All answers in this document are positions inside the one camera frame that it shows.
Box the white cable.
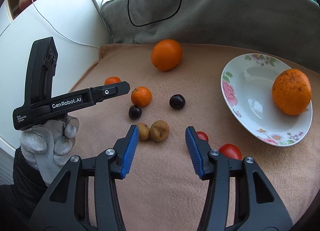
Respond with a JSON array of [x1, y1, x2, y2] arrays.
[[24, 0, 101, 49]]

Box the large red cherry tomato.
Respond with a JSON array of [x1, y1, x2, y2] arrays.
[[219, 143, 242, 160]]

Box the small red cherry tomato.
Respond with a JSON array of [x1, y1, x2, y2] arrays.
[[196, 131, 209, 142]]

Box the left white gloved hand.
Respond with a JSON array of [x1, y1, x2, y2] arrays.
[[20, 116, 79, 184]]

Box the dark plum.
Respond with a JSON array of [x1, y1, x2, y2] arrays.
[[128, 105, 142, 120], [169, 94, 185, 110]]

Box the brown longan fruit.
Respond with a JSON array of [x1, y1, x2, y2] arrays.
[[137, 123, 150, 141], [150, 120, 170, 142]]

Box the speckled large orange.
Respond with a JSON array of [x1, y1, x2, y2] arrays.
[[271, 69, 312, 116]]

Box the small mandarin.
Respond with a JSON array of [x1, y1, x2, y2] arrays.
[[131, 86, 152, 107], [104, 76, 121, 85]]

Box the floral white plate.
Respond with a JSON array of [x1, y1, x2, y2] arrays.
[[220, 53, 313, 147]]

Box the grey blanket backrest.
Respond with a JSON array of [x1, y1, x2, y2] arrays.
[[101, 0, 319, 71]]

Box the smooth large orange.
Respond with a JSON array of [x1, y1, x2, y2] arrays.
[[151, 39, 183, 71]]

